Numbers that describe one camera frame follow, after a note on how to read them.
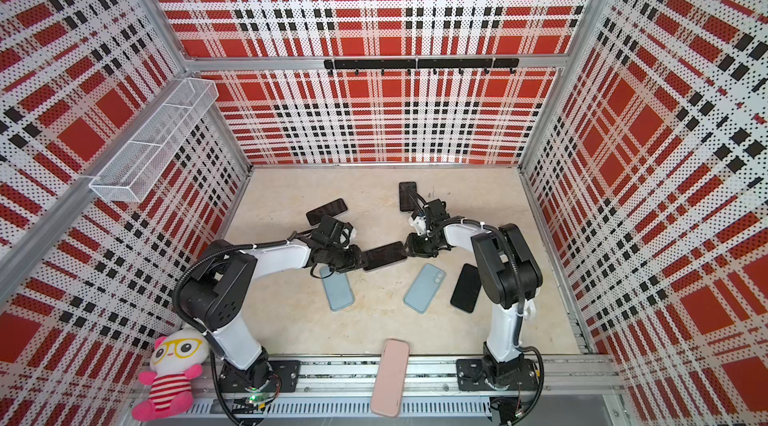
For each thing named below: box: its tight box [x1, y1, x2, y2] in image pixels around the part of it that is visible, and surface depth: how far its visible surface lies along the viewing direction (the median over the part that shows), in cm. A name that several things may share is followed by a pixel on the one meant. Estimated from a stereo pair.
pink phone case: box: [370, 338, 411, 418], surface depth 75 cm
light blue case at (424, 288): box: [403, 263, 446, 314], surface depth 91 cm
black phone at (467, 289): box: [450, 263, 482, 314], surface depth 90 cm
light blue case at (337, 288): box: [320, 265, 355, 312], surface depth 90 cm
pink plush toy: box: [132, 330, 210, 422], surface depth 71 cm
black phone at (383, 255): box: [363, 241, 407, 270], surface depth 97 cm
